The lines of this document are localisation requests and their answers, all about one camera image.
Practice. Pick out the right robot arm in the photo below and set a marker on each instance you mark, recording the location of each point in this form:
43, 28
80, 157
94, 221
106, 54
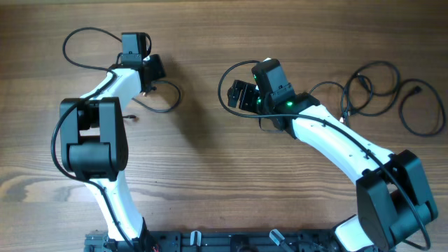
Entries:
394, 199

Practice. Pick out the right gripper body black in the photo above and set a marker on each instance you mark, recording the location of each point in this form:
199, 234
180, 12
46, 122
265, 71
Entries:
251, 97

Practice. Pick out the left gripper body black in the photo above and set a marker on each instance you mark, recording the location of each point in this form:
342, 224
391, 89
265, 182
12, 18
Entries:
156, 68

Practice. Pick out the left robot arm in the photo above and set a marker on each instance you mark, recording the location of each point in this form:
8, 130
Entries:
89, 143

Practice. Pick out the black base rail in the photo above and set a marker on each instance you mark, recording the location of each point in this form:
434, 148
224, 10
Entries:
274, 240

